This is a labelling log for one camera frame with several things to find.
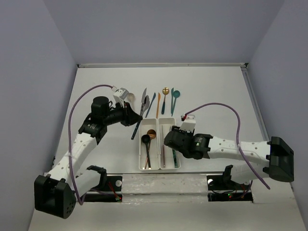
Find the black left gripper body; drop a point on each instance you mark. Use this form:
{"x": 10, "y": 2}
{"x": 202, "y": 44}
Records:
{"x": 119, "y": 114}

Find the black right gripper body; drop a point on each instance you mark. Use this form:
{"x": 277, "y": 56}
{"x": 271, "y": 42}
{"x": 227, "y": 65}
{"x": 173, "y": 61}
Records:
{"x": 176, "y": 129}

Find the beige plastic spoon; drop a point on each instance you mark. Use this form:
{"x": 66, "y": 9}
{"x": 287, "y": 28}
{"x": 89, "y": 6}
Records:
{"x": 131, "y": 97}

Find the silver spoon green handle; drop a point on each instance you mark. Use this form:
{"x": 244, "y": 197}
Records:
{"x": 147, "y": 103}

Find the black silicone spoon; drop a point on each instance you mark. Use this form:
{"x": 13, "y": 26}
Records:
{"x": 146, "y": 140}

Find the steel knife green handle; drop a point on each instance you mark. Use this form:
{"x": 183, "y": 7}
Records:
{"x": 175, "y": 159}

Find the copper metal spoon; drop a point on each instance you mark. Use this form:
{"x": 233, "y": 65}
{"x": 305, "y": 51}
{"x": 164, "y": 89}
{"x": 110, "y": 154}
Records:
{"x": 152, "y": 134}

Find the steel knife pink handle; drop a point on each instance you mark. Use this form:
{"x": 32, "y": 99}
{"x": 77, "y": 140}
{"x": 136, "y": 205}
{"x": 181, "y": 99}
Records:
{"x": 163, "y": 148}

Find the gold spoon green handle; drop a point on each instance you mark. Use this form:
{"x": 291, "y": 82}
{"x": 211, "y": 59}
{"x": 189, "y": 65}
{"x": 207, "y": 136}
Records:
{"x": 165, "y": 92}

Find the teal plastic spoon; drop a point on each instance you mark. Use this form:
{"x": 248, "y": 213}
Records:
{"x": 175, "y": 95}

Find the steel knife dark handle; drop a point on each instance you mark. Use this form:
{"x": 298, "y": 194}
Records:
{"x": 143, "y": 100}

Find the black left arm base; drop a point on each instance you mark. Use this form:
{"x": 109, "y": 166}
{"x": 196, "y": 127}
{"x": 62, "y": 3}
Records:
{"x": 108, "y": 189}

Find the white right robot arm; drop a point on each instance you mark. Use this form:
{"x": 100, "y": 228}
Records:
{"x": 267, "y": 159}

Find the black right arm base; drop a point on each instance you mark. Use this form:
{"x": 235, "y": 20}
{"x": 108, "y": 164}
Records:
{"x": 222, "y": 189}

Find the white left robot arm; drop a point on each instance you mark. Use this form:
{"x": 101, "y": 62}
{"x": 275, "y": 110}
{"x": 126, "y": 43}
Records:
{"x": 61, "y": 188}

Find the white left utensil tray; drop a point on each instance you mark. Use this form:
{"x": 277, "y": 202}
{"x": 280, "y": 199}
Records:
{"x": 149, "y": 154}

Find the dark blue plastic knife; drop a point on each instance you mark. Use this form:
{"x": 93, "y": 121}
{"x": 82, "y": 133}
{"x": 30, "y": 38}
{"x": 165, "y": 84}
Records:
{"x": 153, "y": 98}

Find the orange plastic knife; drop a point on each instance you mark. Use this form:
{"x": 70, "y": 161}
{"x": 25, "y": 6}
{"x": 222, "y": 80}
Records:
{"x": 158, "y": 103}

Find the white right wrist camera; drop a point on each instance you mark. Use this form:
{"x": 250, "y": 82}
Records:
{"x": 188, "y": 123}

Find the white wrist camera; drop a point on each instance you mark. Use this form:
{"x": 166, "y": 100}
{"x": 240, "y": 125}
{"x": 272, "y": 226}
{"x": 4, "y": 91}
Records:
{"x": 188, "y": 123}
{"x": 119, "y": 94}

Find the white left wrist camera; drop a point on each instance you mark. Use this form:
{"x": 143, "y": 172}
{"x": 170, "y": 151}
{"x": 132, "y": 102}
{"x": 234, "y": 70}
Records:
{"x": 119, "y": 94}

